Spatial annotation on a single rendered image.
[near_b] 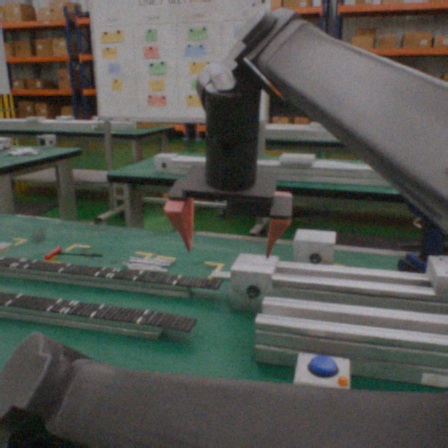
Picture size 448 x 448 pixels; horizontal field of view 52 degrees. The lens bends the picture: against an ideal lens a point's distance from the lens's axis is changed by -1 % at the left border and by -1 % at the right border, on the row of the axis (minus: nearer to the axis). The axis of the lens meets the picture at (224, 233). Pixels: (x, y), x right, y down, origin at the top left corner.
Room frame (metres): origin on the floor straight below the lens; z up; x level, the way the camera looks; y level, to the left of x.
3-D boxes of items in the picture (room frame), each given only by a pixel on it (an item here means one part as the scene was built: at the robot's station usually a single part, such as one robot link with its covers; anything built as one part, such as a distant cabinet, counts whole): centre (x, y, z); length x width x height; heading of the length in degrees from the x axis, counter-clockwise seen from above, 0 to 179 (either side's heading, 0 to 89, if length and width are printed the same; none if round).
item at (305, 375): (0.61, -0.15, 0.81); 0.10 x 0.08 x 0.06; 166
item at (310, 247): (1.13, -0.23, 0.83); 0.11 x 0.10 x 0.10; 165
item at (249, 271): (0.94, -0.07, 0.83); 0.12 x 0.09 x 0.10; 166
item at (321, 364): (0.60, -0.15, 0.84); 0.04 x 0.04 x 0.02
